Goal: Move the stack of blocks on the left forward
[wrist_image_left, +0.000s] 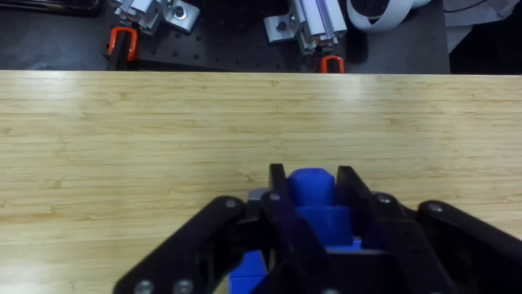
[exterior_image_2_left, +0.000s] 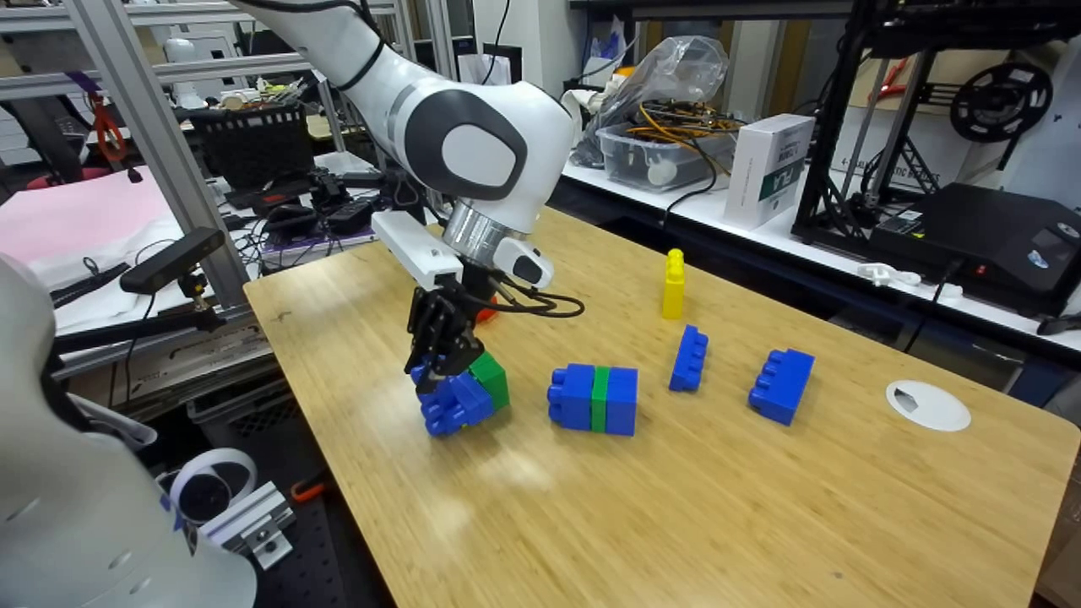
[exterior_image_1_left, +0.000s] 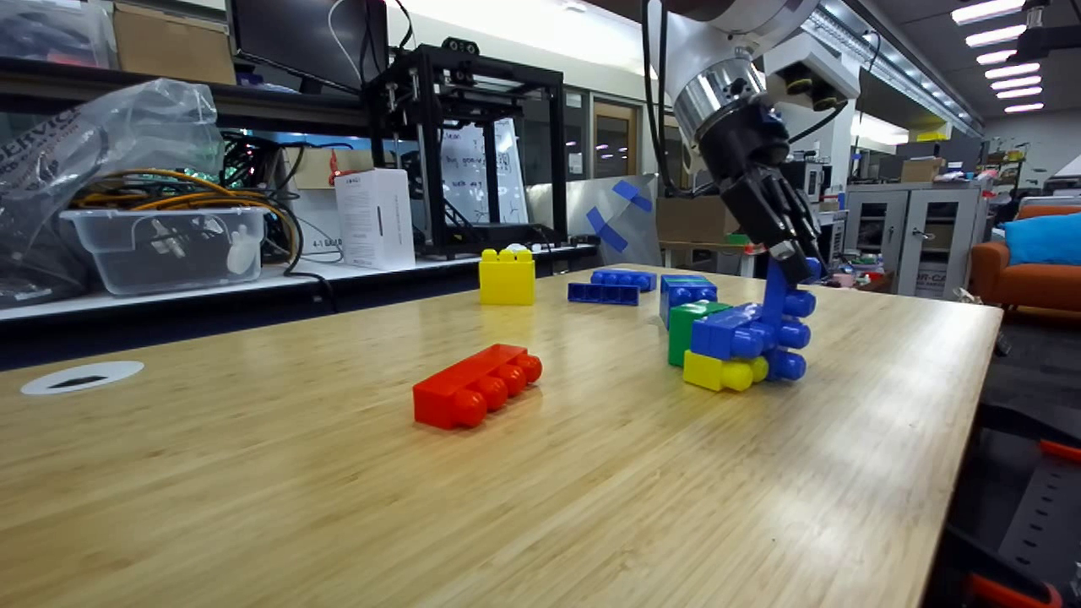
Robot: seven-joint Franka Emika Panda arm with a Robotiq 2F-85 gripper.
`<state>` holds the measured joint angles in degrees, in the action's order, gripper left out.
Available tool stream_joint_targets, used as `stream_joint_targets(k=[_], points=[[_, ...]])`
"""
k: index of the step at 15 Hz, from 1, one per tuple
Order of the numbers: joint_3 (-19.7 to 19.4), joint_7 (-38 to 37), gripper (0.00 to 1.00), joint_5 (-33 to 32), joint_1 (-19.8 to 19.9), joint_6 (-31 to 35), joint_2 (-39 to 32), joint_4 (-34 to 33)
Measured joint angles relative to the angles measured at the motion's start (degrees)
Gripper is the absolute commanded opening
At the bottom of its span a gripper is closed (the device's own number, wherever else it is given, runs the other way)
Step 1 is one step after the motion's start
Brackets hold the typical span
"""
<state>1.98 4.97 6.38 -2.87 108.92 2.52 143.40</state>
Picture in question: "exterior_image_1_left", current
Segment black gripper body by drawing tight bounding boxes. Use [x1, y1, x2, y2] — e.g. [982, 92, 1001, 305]
[691, 98, 795, 212]

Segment long blue toy block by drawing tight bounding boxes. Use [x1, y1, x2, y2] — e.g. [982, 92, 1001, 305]
[761, 252, 826, 386]

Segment green toy block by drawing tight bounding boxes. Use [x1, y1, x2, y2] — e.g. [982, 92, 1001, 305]
[667, 297, 738, 370]

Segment cardboard box behind table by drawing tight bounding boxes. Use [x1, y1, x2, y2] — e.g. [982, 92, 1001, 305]
[656, 192, 744, 252]

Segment gray cabinet with glass doors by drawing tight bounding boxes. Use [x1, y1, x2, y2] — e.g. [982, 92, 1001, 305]
[842, 180, 995, 302]

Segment small blue toy block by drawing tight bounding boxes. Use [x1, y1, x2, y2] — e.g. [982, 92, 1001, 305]
[658, 274, 722, 329]

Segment clear panel with blue tape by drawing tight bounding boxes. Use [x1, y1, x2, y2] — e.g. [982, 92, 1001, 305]
[567, 173, 667, 271]

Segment flat blue toy block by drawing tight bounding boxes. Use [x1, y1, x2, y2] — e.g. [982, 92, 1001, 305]
[589, 268, 658, 297]
[563, 280, 645, 312]

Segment orange couch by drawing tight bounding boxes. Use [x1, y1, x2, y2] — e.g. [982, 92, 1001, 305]
[971, 200, 1081, 325]

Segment blue cushion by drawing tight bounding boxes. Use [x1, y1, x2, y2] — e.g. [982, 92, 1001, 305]
[995, 208, 1081, 271]

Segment tall yellow toy block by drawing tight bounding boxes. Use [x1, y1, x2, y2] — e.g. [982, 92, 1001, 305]
[476, 244, 539, 312]

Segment red toy block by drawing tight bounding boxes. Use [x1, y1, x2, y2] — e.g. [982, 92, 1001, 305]
[410, 340, 547, 432]

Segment black and red chair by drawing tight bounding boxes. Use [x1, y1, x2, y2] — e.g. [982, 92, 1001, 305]
[940, 432, 1081, 608]

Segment white container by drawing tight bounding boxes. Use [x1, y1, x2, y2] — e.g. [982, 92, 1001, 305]
[330, 165, 419, 274]

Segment black monitor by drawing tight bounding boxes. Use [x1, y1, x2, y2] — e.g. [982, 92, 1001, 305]
[225, 0, 393, 100]

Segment brown cardboard box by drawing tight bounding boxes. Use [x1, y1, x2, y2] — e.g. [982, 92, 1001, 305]
[110, 0, 239, 87]

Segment clear plastic bin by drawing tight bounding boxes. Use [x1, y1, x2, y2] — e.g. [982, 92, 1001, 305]
[56, 202, 270, 302]

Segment clear plastic bag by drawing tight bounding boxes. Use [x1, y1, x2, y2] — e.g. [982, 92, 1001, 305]
[0, 75, 231, 307]

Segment white table grommet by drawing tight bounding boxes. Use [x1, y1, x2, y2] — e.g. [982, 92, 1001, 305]
[16, 359, 150, 401]

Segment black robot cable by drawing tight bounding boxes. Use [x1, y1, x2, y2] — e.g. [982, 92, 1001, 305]
[638, 0, 672, 195]

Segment black 3D printer frame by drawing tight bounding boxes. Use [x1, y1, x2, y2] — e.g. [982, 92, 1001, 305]
[369, 36, 571, 256]

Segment yellow cables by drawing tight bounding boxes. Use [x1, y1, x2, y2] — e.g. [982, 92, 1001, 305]
[70, 165, 272, 216]

